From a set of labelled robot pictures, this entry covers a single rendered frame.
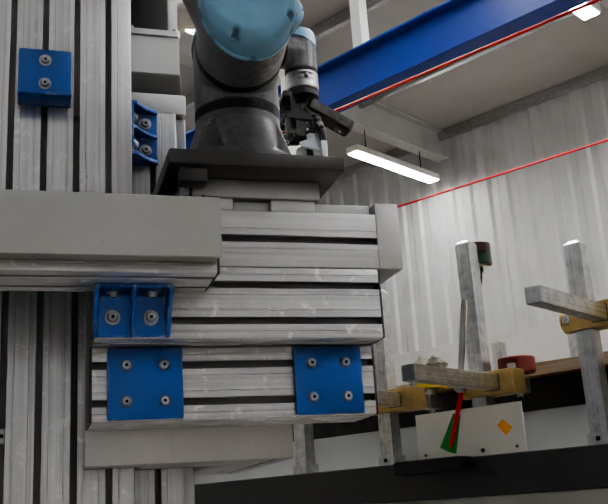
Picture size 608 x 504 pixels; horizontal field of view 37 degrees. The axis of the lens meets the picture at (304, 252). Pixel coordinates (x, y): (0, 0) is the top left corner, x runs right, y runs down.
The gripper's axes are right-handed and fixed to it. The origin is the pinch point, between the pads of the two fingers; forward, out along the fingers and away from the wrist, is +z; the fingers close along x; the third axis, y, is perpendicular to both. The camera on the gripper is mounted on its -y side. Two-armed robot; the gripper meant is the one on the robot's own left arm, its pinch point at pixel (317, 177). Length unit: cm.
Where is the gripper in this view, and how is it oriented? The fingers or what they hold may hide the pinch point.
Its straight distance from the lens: 201.2
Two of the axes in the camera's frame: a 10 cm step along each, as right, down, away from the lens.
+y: -9.6, -0.2, -2.8
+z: 0.6, 9.6, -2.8
